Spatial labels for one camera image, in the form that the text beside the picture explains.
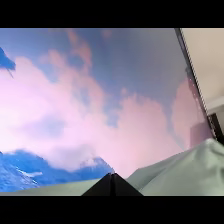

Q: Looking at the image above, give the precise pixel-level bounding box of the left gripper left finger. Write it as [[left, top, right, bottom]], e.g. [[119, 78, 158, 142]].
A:
[[81, 172, 113, 197]]

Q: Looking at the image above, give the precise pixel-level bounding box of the light green shirt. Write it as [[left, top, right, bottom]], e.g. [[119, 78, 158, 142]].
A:
[[0, 137, 224, 197]]

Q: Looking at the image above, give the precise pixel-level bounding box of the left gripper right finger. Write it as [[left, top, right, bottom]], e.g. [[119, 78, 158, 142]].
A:
[[112, 172, 144, 197]]

